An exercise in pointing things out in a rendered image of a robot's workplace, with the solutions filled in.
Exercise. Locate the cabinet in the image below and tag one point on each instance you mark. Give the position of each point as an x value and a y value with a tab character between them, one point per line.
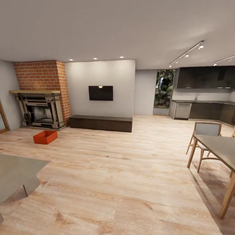
118	124
222	77
192	77

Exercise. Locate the wall mounted tv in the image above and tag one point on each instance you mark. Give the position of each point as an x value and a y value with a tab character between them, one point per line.
100	93

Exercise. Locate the storage box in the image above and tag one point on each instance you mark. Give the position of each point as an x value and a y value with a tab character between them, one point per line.
45	137

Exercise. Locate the fixed window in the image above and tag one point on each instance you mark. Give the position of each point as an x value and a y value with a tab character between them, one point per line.
163	92

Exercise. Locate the breakfast table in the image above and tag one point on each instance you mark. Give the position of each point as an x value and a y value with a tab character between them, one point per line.
224	149

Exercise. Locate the coffee table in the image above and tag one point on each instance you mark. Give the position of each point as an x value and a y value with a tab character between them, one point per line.
16	172

